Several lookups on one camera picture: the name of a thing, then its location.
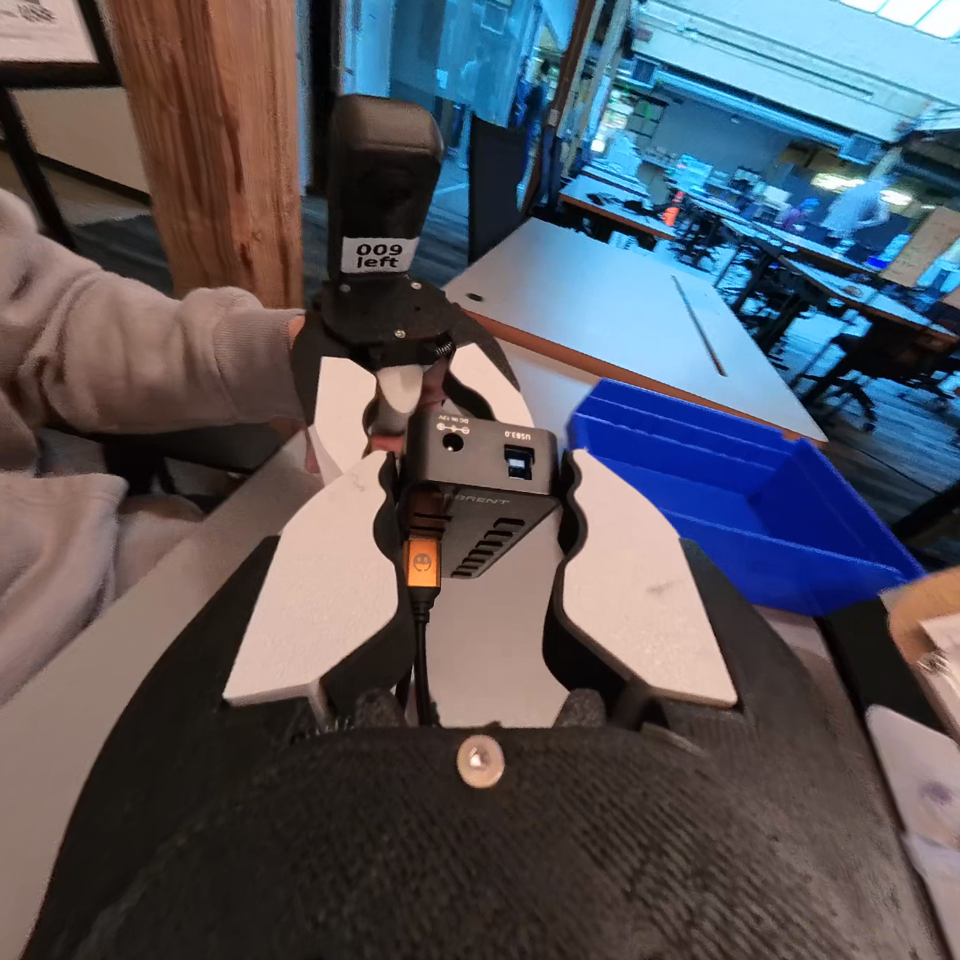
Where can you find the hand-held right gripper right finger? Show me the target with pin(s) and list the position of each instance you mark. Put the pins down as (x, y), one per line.
(645, 592)

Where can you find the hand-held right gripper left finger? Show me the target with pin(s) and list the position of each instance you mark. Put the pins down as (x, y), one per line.
(322, 592)

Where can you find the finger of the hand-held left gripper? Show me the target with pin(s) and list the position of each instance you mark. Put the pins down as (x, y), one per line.
(499, 386)
(341, 405)

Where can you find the glossy black USB hub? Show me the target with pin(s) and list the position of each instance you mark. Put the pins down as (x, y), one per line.
(480, 457)

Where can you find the blue plastic bin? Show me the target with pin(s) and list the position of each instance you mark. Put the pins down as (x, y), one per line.
(735, 517)

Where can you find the person's left forearm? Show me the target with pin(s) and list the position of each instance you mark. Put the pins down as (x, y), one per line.
(150, 352)

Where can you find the grey desk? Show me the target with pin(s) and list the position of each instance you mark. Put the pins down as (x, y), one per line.
(75, 750)

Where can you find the person's left hand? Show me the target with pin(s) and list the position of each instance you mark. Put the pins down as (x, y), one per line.
(433, 390)

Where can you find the black partition panel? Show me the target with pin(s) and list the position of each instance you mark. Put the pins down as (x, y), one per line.
(495, 187)

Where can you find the wooden top work table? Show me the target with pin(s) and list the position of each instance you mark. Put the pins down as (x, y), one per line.
(615, 206)

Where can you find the black framed white board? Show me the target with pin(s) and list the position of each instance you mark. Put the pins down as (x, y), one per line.
(82, 135)

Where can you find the white blister packet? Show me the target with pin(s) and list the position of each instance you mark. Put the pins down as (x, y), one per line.
(915, 787)

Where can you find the black framed notice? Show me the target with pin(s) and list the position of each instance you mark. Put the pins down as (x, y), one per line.
(45, 34)

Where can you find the tan sign board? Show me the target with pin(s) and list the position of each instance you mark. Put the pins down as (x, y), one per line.
(922, 247)

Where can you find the wooden post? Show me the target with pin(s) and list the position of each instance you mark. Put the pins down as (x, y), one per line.
(217, 150)

